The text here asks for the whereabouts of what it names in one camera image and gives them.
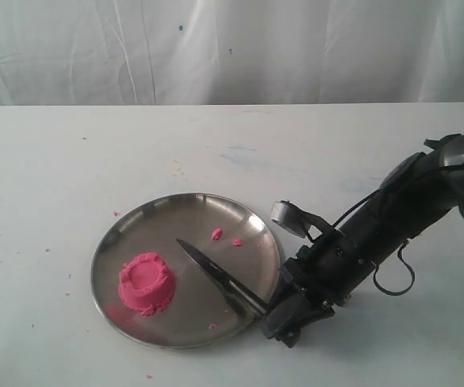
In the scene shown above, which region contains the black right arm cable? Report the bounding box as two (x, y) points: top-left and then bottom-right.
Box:
(328, 160), (464, 298)

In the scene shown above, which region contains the round steel plate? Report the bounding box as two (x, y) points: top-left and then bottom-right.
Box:
(90, 193), (282, 349)

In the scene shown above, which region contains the pink putty lump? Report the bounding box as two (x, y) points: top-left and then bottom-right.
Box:
(118, 252), (176, 316)

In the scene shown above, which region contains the white backdrop curtain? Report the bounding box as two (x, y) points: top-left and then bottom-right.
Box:
(0, 1), (464, 105)

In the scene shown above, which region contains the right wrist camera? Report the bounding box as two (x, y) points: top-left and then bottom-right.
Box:
(270, 201), (333, 243)

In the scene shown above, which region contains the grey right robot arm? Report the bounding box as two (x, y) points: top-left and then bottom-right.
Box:
(261, 134), (464, 347)

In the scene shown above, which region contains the pink sand lump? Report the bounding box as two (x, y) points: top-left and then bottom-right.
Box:
(211, 227), (224, 240)

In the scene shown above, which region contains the black knife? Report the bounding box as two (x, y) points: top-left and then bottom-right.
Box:
(177, 239), (267, 318)

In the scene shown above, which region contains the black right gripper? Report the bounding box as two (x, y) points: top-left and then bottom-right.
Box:
(261, 193), (429, 347)

